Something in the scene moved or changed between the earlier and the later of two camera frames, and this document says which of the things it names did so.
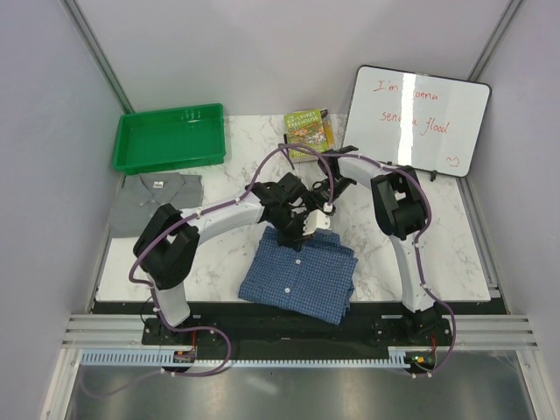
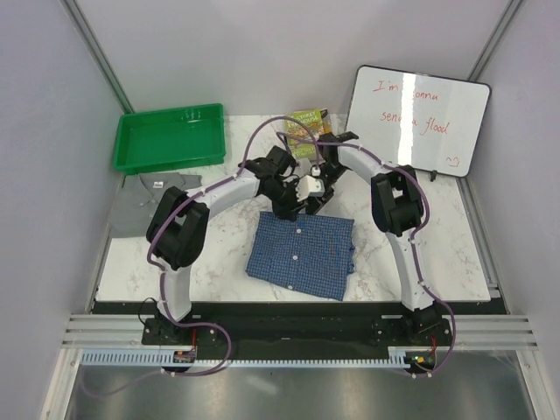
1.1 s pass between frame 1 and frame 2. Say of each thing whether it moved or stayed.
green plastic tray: stayed
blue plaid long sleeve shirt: moved
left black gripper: moved
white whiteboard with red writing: stayed
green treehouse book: stayed
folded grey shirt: stayed
